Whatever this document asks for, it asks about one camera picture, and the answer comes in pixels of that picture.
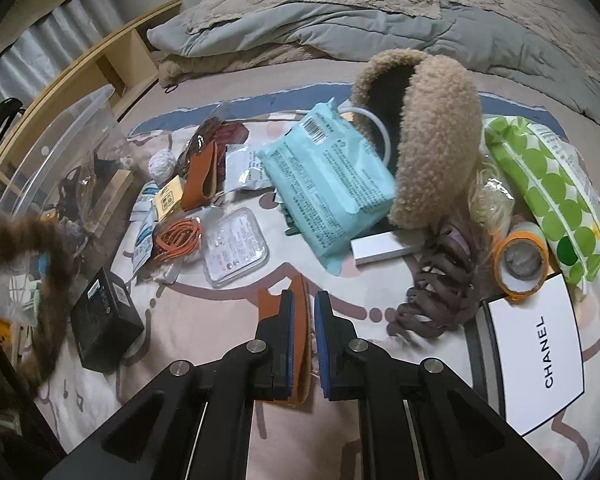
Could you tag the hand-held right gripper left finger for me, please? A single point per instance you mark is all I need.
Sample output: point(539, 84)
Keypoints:
point(280, 360)

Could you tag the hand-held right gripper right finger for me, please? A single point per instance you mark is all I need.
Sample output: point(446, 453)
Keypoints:
point(330, 360)

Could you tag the orange leather sleeve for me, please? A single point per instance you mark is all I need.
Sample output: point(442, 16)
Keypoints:
point(197, 175)
point(272, 302)

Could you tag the clear pack of blue sachets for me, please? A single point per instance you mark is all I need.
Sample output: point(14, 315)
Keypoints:
point(145, 230)

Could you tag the brown furry leopard headband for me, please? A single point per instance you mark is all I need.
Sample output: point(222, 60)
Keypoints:
point(55, 260)

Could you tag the clear plastic storage box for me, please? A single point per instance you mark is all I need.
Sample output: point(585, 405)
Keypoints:
point(55, 150)

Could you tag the cartoon printed blanket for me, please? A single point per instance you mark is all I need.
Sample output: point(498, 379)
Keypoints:
point(205, 320)

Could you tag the slim white box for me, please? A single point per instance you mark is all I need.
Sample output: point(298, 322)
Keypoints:
point(380, 250)

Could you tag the brown hair claw clip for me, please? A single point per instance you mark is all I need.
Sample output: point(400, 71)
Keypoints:
point(435, 300)

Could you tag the small clear plastic case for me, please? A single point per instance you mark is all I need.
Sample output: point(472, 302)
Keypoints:
point(235, 247)

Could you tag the orange rubber bands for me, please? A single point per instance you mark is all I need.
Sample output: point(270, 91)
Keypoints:
point(172, 240)

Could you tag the teal wet wipes packet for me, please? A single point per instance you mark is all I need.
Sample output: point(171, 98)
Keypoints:
point(325, 185)

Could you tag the small black box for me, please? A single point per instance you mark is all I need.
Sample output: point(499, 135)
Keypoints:
point(105, 320)

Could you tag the yellow tag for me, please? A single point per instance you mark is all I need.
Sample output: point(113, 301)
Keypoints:
point(169, 199)

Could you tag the white printed sachet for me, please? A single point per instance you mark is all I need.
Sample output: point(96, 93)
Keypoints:
point(245, 167)

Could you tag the white box with black edge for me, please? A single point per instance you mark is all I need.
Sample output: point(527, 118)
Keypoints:
point(530, 350)

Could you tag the clear bag of beige bands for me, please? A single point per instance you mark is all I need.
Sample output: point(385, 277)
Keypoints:
point(490, 200)

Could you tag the orange tape roll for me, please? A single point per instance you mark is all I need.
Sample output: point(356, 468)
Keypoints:
point(517, 232)

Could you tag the white yarn ball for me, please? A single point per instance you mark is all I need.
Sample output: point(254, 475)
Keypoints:
point(161, 164)

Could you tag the dark red pouch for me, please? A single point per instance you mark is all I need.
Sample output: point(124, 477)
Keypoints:
point(230, 135)

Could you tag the wooden box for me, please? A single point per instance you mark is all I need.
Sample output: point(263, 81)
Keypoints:
point(110, 200)

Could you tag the white hoop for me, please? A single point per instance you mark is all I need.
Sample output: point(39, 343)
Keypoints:
point(380, 127)

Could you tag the dark brown mesh pouch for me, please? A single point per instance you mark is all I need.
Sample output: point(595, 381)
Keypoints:
point(200, 135)

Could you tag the beige fleece hat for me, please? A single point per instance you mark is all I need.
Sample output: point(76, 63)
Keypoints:
point(440, 135)

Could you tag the green dotted wipes packet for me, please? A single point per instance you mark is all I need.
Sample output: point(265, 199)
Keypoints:
point(550, 195)

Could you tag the beige fleece blanket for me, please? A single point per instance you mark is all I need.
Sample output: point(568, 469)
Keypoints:
point(230, 65)

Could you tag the grey duvet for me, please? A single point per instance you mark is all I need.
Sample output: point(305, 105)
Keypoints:
point(330, 25)

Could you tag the wooden bedside shelf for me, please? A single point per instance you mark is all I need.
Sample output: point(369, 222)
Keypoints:
point(130, 55)

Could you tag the grey curtain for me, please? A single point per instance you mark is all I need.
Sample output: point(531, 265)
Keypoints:
point(55, 25)

